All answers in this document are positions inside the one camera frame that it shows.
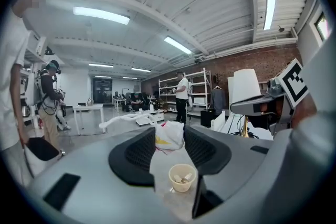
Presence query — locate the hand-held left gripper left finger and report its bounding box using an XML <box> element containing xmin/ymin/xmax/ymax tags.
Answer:
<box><xmin>26</xmin><ymin>126</ymin><xmax>169</xmax><ymax>224</ymax></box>

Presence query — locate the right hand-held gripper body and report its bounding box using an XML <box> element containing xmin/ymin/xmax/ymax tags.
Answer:
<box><xmin>267</xmin><ymin>58</ymin><xmax>309</xmax><ymax>137</ymax></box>

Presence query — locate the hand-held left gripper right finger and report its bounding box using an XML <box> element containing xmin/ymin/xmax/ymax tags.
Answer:
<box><xmin>183</xmin><ymin>125</ymin><xmax>274</xmax><ymax>220</ymax></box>

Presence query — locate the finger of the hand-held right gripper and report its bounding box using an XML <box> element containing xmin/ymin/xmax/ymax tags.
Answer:
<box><xmin>230</xmin><ymin>93</ymin><xmax>271</xmax><ymax>116</ymax></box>

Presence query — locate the cream round waste bin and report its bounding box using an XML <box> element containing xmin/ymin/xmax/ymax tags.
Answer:
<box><xmin>168</xmin><ymin>163</ymin><xmax>198</xmax><ymax>194</ymax></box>

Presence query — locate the white plastic bag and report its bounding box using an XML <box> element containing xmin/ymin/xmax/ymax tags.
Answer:
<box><xmin>99</xmin><ymin>114</ymin><xmax>185</xmax><ymax>152</ymax></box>

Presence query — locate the person's right forearm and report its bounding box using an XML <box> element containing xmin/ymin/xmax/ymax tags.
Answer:
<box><xmin>290</xmin><ymin>93</ymin><xmax>318</xmax><ymax>129</ymax></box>

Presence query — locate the person's right hand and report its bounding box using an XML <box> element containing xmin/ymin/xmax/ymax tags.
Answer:
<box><xmin>259</xmin><ymin>98</ymin><xmax>286</xmax><ymax>116</ymax></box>

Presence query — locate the white refrigerator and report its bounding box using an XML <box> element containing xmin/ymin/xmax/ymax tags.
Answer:
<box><xmin>226</xmin><ymin>76</ymin><xmax>237</xmax><ymax>114</ymax></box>

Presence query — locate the white shade table lamp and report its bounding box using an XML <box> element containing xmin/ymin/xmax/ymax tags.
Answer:
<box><xmin>232</xmin><ymin>68</ymin><xmax>262</xmax><ymax>138</ymax></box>

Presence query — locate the person's white shirt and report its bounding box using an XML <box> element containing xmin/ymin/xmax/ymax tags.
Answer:
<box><xmin>301</xmin><ymin>34</ymin><xmax>336</xmax><ymax>115</ymax></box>

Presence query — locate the grey coat on hanger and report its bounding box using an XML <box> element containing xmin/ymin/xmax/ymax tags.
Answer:
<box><xmin>211</xmin><ymin>84</ymin><xmax>227</xmax><ymax>116</ymax></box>

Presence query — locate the black storage crate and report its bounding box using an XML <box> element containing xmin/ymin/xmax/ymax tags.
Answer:
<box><xmin>199</xmin><ymin>108</ymin><xmax>217</xmax><ymax>129</ymax></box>

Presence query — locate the white metal shelving rack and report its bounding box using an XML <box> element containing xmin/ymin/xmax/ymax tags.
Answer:
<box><xmin>20</xmin><ymin>30</ymin><xmax>48</xmax><ymax>137</ymax></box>
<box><xmin>157</xmin><ymin>68</ymin><xmax>212</xmax><ymax>117</ymax></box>

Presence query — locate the black grey office chair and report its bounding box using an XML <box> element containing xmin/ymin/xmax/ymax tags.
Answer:
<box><xmin>23</xmin><ymin>136</ymin><xmax>62</xmax><ymax>179</ymax></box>

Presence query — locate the white square table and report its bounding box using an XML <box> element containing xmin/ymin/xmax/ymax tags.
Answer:
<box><xmin>72</xmin><ymin>103</ymin><xmax>105</xmax><ymax>135</ymax></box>

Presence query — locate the white low wheeled cabinet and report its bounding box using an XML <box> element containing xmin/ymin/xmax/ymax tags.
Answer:
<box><xmin>135</xmin><ymin>110</ymin><xmax>165</xmax><ymax>128</ymax></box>

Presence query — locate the black lamp power cable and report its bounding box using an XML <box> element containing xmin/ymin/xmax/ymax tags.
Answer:
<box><xmin>227</xmin><ymin>113</ymin><xmax>260</xmax><ymax>140</ymax></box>

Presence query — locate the large wall window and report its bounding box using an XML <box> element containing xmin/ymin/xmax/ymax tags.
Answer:
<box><xmin>309</xmin><ymin>11</ymin><xmax>331</xmax><ymax>43</ymax></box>

